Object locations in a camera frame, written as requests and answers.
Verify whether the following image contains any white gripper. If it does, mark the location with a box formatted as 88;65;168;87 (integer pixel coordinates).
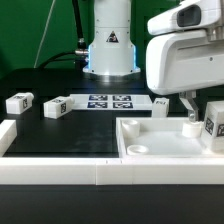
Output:
146;0;224;122

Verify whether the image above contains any white square table top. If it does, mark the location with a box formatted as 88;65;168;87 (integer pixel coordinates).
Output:
116;117;224;158

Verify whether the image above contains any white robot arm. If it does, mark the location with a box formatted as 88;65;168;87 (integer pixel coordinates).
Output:
83;0;224;119

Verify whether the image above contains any white marker base sheet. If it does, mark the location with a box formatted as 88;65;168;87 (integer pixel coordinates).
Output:
71;94;152;111

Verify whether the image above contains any white U-shaped fence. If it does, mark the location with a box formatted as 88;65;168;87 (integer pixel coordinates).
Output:
0;120;224;185

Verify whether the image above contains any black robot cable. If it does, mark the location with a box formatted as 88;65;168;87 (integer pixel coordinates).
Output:
37;0;90;70

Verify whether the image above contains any thin white cable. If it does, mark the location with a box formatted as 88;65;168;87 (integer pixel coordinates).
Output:
33;0;57;69

